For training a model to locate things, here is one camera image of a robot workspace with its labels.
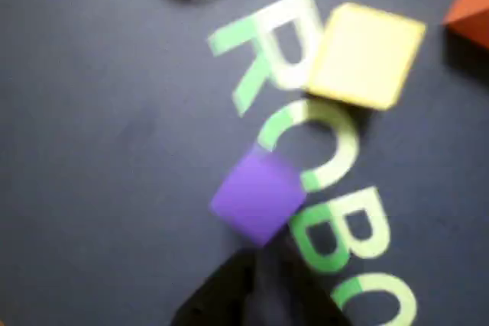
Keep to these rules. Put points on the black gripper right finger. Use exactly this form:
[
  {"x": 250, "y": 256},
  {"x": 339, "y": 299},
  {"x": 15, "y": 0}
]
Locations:
[{"x": 305, "y": 295}]

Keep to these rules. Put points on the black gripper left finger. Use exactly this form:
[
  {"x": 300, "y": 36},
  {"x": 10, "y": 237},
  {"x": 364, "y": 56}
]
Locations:
[{"x": 221, "y": 295}]

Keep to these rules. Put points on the purple cube block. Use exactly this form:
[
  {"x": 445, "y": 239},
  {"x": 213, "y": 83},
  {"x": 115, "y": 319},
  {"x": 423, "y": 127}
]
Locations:
[{"x": 258, "y": 198}]

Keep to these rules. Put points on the yellow cube block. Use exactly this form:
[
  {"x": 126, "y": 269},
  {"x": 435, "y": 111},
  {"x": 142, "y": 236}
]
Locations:
[{"x": 364, "y": 57}]

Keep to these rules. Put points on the orange cube block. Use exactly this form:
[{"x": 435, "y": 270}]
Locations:
[{"x": 471, "y": 9}]

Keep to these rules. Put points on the black mat with ROBO print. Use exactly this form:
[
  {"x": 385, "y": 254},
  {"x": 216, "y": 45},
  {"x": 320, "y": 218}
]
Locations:
[{"x": 95, "y": 150}]

